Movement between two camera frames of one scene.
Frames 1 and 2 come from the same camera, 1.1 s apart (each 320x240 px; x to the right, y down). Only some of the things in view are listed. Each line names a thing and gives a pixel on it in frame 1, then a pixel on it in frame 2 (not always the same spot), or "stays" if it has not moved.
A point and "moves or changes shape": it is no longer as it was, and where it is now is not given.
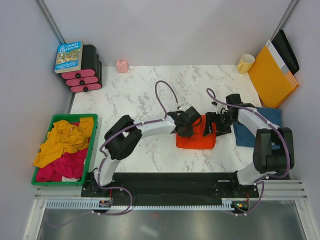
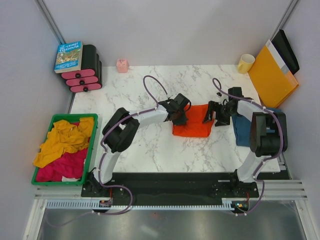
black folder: (285, 49) stays
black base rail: (167, 188) stays
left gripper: (188, 134) to (182, 121)
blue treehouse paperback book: (68, 57) stays
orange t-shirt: (197, 140) moves or changes shape
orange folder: (272, 85) stays
